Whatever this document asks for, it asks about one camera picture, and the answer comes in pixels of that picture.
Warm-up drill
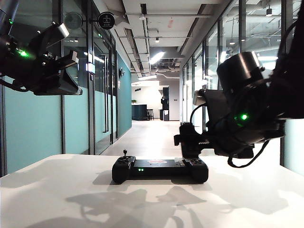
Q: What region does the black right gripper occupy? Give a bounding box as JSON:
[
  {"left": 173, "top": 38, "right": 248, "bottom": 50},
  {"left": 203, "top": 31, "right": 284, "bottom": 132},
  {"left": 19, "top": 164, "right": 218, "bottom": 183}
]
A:
[{"left": 174, "top": 122, "right": 255, "bottom": 164}]

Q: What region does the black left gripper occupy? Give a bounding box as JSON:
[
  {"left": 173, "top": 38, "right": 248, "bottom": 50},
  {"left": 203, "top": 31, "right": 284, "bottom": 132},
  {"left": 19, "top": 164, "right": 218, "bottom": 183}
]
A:
[{"left": 28, "top": 50, "right": 83, "bottom": 95}]

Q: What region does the black remote control with sticker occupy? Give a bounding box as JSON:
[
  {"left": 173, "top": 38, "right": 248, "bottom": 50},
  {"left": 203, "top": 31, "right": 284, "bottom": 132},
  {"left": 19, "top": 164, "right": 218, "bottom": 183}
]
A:
[{"left": 112, "top": 149, "right": 209, "bottom": 185}]

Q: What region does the tall black cabinet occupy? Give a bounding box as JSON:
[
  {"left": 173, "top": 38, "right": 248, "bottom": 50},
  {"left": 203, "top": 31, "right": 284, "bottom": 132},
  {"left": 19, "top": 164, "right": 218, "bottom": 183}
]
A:
[{"left": 159, "top": 86, "right": 171, "bottom": 121}]

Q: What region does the dark green counter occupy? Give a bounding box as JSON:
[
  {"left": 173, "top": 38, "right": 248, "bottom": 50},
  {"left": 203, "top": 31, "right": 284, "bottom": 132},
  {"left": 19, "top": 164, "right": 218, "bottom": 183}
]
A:
[{"left": 132, "top": 104, "right": 148, "bottom": 121}]

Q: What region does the round grey hanging sign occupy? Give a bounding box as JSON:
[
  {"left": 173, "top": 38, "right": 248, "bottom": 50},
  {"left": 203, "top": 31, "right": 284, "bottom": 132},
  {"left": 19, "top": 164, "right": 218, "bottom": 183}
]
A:
[{"left": 64, "top": 11, "right": 83, "bottom": 30}]

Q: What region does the round black hanging sign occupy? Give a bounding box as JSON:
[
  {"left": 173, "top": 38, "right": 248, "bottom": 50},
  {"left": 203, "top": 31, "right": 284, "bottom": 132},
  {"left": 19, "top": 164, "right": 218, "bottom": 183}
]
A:
[{"left": 97, "top": 11, "right": 116, "bottom": 30}]

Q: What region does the long linear ceiling light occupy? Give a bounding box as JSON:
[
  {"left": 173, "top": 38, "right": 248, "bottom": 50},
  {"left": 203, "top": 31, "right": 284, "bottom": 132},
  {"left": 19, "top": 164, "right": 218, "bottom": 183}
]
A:
[{"left": 149, "top": 52, "right": 165, "bottom": 65}]

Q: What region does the lit wall display panel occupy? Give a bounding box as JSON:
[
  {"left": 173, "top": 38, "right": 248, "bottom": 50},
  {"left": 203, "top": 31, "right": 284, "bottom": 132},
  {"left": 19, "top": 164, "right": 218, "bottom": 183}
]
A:
[{"left": 85, "top": 62, "right": 96, "bottom": 75}]

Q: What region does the long black door handle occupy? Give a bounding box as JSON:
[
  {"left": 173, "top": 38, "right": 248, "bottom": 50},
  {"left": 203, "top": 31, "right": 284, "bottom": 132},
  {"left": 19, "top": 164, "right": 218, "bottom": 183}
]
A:
[{"left": 102, "top": 55, "right": 109, "bottom": 133}]

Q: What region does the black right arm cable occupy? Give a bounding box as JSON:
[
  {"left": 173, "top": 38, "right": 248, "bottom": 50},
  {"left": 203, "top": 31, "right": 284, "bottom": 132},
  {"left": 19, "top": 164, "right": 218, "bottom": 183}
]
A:
[{"left": 227, "top": 139, "right": 271, "bottom": 168}]

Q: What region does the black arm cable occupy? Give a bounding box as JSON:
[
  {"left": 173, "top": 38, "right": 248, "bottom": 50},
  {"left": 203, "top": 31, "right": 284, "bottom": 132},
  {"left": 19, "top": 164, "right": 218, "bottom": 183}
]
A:
[
  {"left": 0, "top": 77, "right": 27, "bottom": 92},
  {"left": 227, "top": 139, "right": 271, "bottom": 168}
]

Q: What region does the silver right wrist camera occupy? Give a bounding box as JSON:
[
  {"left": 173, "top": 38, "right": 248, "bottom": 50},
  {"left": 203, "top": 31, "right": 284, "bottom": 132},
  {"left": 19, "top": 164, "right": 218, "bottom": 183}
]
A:
[{"left": 192, "top": 89, "right": 208, "bottom": 105}]

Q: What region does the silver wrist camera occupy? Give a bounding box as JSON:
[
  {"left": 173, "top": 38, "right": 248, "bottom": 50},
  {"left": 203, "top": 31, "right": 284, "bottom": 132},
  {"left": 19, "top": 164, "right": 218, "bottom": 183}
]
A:
[
  {"left": 51, "top": 21, "right": 70, "bottom": 40},
  {"left": 192, "top": 89, "right": 208, "bottom": 105}
]

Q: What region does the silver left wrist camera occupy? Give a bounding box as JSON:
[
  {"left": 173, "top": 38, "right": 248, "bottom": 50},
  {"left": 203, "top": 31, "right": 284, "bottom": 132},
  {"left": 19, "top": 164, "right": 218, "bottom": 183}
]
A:
[{"left": 51, "top": 21, "right": 70, "bottom": 40}]

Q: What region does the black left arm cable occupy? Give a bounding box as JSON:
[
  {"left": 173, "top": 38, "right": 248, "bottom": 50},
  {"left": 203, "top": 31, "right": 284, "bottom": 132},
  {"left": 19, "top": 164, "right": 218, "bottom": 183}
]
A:
[{"left": 0, "top": 77, "right": 27, "bottom": 92}]

